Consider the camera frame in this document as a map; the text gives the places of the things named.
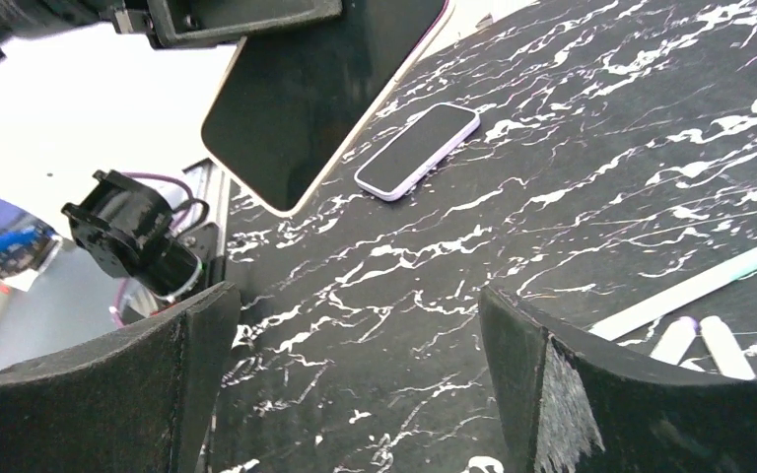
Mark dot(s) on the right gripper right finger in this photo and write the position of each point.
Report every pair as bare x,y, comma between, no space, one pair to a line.
572,402

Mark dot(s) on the phone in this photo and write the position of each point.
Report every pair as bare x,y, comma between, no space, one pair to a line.
403,161
292,100

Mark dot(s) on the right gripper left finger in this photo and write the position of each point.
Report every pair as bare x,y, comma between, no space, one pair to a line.
138,399

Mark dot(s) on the white pen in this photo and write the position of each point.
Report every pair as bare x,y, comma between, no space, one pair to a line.
724,349

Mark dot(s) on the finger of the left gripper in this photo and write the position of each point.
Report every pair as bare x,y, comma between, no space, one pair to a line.
207,23

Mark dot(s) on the green capped white marker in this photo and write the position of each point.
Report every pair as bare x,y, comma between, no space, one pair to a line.
653,308

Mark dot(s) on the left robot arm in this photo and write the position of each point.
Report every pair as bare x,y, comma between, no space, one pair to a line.
125,224

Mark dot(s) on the phone in lilac case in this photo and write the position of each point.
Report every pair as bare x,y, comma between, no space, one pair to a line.
403,161

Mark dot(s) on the aluminium frame rail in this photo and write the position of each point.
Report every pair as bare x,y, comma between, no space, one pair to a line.
204,233

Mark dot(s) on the purple capped white marker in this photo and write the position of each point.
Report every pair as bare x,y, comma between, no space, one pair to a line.
676,340

